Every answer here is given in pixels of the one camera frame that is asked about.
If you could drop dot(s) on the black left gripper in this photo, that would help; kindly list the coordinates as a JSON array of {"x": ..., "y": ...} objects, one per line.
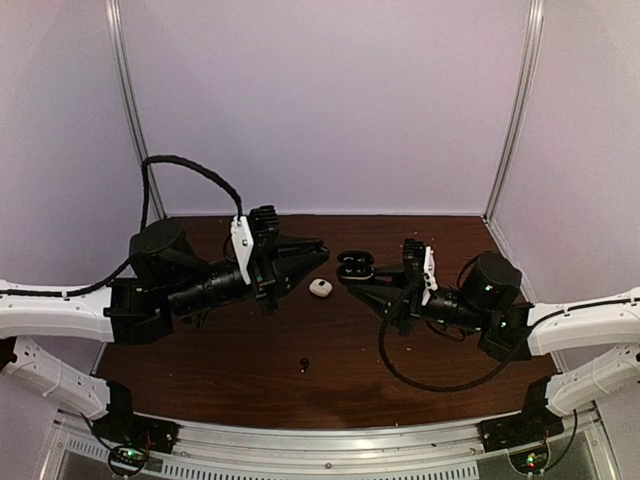
[{"x": 281, "y": 269}]

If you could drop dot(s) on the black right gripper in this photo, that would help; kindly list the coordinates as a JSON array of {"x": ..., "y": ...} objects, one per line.
[{"x": 393, "y": 294}]

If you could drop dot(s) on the black earbud charging case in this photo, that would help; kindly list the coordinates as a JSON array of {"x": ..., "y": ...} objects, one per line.
[{"x": 355, "y": 272}]

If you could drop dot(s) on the white earbud charging case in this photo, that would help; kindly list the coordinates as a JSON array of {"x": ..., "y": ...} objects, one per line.
[{"x": 320, "y": 288}]

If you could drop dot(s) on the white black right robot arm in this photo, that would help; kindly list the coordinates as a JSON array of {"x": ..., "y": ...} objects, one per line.
[{"x": 484, "y": 302}]

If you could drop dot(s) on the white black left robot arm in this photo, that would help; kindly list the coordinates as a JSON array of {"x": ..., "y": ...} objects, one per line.
[{"x": 170, "y": 282}]

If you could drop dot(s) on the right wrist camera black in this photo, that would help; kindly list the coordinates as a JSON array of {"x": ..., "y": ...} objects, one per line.
[{"x": 419, "y": 270}]

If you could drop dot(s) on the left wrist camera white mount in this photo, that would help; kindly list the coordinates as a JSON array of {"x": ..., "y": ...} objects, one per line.
[{"x": 243, "y": 243}]

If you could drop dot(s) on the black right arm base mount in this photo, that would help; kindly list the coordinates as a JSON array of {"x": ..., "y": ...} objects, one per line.
[{"x": 525, "y": 434}]

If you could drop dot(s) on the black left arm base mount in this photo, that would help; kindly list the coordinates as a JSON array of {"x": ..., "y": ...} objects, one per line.
[{"x": 129, "y": 437}]

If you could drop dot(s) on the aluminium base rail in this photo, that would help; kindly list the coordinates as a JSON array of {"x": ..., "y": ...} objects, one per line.
[{"x": 450, "y": 450}]

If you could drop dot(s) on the right aluminium frame post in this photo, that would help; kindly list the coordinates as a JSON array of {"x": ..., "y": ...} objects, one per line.
[{"x": 529, "y": 60}]

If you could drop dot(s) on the aluminium frame post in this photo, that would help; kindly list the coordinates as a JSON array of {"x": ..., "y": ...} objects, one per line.
[
  {"x": 117, "y": 36},
  {"x": 529, "y": 60}
]

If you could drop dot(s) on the left aluminium frame post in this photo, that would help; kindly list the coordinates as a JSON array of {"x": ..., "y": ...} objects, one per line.
[{"x": 117, "y": 36}]

